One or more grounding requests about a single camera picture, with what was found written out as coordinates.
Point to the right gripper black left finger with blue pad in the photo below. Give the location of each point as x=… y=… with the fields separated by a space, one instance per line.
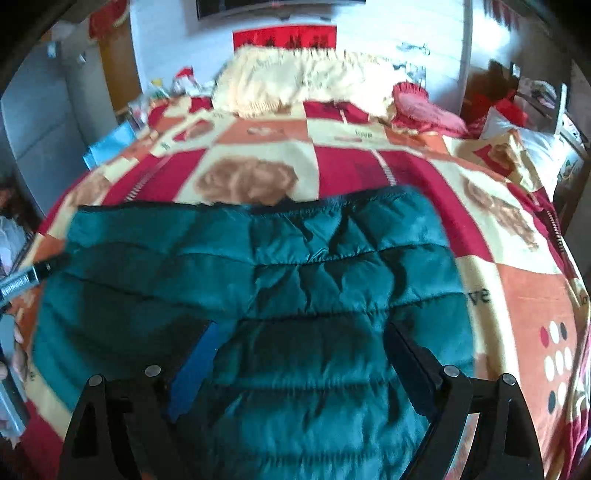
x=121 y=429

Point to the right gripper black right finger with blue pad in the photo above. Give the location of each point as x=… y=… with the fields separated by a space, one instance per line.
x=505 y=444

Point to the teal quilted puffer jacket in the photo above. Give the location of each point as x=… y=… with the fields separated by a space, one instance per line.
x=301 y=293

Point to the red cream patterned bed blanket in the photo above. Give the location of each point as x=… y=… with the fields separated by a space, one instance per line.
x=528 y=306

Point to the white pillow with pattern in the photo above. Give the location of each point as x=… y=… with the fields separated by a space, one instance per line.
x=557 y=157

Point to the light blue bag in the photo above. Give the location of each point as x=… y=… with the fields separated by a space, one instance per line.
x=109 y=146

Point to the grey wardrobe cabinet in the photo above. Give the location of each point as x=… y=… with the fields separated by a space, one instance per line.
x=52 y=110

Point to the pink ruffled pillow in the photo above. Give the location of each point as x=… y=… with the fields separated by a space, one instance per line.
x=415 y=111

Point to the santa plush toy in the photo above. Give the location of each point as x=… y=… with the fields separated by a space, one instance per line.
x=184 y=83

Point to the cream folded quilt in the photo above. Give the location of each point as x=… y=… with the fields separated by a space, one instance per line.
x=261 y=80

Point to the wooden door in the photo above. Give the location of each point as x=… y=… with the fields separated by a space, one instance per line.
x=119 y=66

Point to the red hanging door decoration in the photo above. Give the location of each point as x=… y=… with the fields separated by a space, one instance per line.
x=107 y=18

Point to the red Chinese character banner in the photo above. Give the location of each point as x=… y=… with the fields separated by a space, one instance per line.
x=288 y=37

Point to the black wall television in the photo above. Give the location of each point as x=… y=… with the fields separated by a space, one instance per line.
x=216 y=8

